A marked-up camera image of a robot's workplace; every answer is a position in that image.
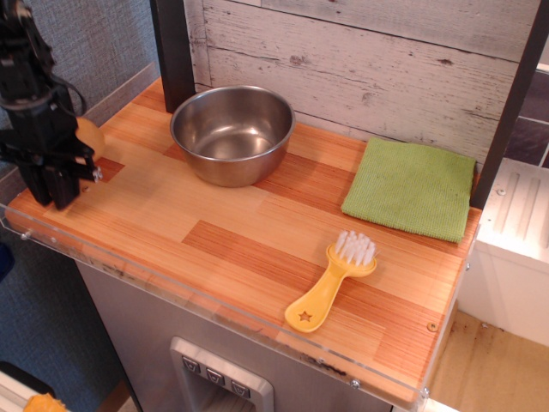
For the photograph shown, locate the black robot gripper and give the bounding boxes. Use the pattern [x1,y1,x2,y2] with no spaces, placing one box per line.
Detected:
[1,93,103,210]

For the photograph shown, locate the toy chicken drumstick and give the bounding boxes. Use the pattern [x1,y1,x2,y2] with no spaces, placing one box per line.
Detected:
[75,117,106,161]

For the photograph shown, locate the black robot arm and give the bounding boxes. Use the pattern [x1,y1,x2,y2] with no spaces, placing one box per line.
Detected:
[1,1,105,209]

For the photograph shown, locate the green cloth towel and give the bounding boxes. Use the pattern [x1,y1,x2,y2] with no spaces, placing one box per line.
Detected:
[341,138,475,243]

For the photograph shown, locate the clear acrylic left guard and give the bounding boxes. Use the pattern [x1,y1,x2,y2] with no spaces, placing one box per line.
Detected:
[0,62,162,206]

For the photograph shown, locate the stainless steel bowl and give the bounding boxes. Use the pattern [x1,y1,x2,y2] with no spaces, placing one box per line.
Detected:
[170,86,296,188]

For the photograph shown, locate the grey toy fridge cabinet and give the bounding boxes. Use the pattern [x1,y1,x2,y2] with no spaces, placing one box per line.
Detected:
[77,264,392,411]

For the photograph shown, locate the silver dispenser panel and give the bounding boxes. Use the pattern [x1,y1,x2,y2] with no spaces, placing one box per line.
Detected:
[170,336,275,411]

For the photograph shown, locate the yellow scrub brush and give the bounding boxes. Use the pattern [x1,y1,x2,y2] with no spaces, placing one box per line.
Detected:
[285,231,377,333]

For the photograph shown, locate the white toy sink unit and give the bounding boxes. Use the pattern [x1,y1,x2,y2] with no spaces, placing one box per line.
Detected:
[457,159,548,345]

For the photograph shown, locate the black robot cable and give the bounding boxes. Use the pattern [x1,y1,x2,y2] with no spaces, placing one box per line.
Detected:
[51,75,88,117]

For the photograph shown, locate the dark left post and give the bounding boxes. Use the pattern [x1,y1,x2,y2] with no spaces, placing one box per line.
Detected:
[149,0,196,113]

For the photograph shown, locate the dark post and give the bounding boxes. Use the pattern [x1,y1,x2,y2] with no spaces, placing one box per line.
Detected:
[470,0,548,209]
[149,0,196,113]

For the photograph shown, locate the dark right post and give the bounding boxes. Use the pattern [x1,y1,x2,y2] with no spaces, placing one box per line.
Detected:
[470,0,548,209]

